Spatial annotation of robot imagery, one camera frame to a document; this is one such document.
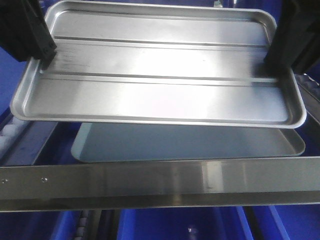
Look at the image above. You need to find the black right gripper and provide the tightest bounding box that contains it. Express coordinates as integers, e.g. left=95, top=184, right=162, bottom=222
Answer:
left=264, top=0, right=320, bottom=74

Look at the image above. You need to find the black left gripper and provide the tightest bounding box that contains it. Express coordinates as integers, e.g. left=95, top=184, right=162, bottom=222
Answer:
left=0, top=0, right=57, bottom=65

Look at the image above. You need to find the small silver ribbed tray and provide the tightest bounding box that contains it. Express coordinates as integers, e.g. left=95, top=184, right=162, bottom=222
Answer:
left=10, top=0, right=307, bottom=129

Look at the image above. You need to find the large grey-green tray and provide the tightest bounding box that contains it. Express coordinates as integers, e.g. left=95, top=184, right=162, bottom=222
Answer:
left=71, top=123, right=306, bottom=163

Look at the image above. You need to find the steel front shelf beam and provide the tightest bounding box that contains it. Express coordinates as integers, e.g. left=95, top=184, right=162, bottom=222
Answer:
left=0, top=156, right=320, bottom=212

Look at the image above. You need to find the blue bin below beam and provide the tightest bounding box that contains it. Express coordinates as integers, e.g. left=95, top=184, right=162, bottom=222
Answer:
left=116, top=206, right=254, bottom=240

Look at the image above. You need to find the right steel divider rail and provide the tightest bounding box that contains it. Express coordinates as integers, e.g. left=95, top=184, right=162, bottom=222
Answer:
left=295, top=74, right=320, bottom=124

